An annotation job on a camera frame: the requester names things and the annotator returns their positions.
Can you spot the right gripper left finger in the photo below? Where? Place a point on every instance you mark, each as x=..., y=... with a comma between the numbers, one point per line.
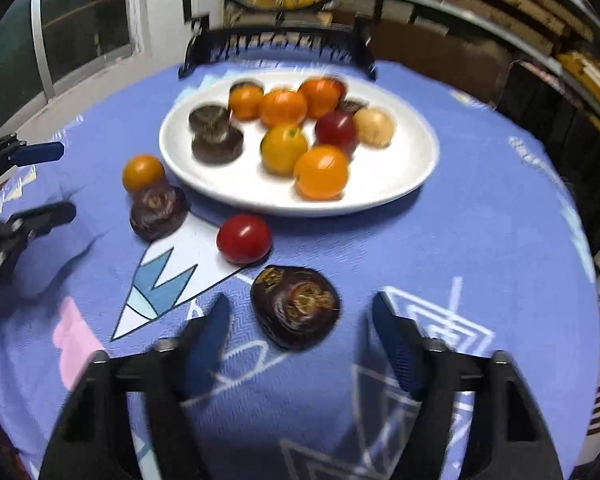
x=178, y=369

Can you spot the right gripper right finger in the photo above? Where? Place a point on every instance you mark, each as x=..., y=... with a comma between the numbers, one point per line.
x=431, y=373

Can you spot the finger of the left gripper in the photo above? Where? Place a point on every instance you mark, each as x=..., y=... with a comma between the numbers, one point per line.
x=15, y=152
x=24, y=226

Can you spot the red cherry tomato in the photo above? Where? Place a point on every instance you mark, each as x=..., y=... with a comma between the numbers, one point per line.
x=244, y=239

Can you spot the dark chestnut fruit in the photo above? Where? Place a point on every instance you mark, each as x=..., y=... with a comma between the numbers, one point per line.
x=158, y=211

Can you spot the pale beige fruit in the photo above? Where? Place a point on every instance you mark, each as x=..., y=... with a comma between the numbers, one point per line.
x=375, y=127

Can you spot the yellow orange tangerine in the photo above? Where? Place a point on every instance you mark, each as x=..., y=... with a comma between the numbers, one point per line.
x=280, y=149

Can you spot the red plum fruit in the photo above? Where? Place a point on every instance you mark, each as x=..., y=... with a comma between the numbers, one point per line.
x=337, y=129

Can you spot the large dark mangosteen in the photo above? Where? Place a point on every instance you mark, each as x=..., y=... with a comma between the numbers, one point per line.
x=208, y=119

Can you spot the dark brown mangosteen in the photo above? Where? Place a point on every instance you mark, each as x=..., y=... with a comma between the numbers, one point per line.
x=218, y=147

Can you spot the yellow kumquat fruit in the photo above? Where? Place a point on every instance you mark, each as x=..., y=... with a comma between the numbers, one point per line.
x=244, y=102

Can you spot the blue patterned tablecloth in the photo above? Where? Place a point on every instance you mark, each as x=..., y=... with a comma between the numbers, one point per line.
x=489, y=254

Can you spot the white round plate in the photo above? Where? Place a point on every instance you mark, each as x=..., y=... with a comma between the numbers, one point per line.
x=377, y=175

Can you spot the round deer art screen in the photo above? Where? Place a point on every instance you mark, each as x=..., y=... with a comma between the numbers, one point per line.
x=340, y=43

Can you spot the window with white frame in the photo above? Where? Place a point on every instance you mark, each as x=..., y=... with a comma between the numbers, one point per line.
x=47, y=46

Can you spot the white wall shelf unit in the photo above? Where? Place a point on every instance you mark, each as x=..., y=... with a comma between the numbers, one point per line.
x=560, y=37

